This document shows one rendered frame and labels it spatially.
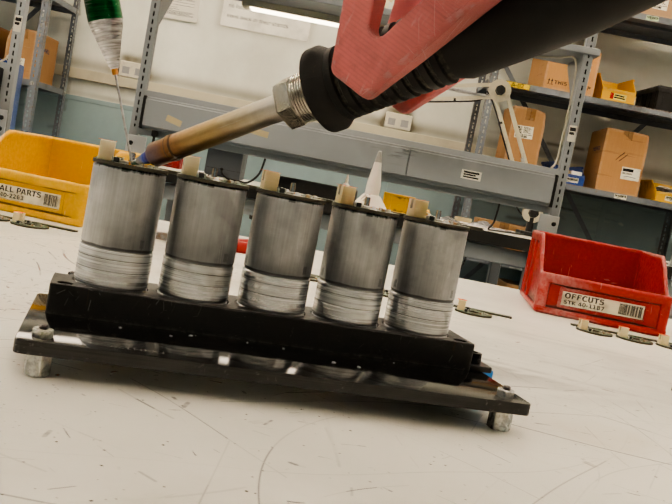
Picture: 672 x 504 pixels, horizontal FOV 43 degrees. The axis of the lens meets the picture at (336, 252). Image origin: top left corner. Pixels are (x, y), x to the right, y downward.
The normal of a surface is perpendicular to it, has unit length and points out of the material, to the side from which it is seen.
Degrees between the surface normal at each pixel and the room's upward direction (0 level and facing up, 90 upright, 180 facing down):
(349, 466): 0
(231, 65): 90
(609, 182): 90
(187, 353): 0
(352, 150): 90
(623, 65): 90
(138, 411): 0
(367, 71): 98
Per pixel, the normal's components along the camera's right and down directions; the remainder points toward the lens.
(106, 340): 0.19, -0.98
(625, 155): -0.11, 0.02
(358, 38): -0.58, 0.11
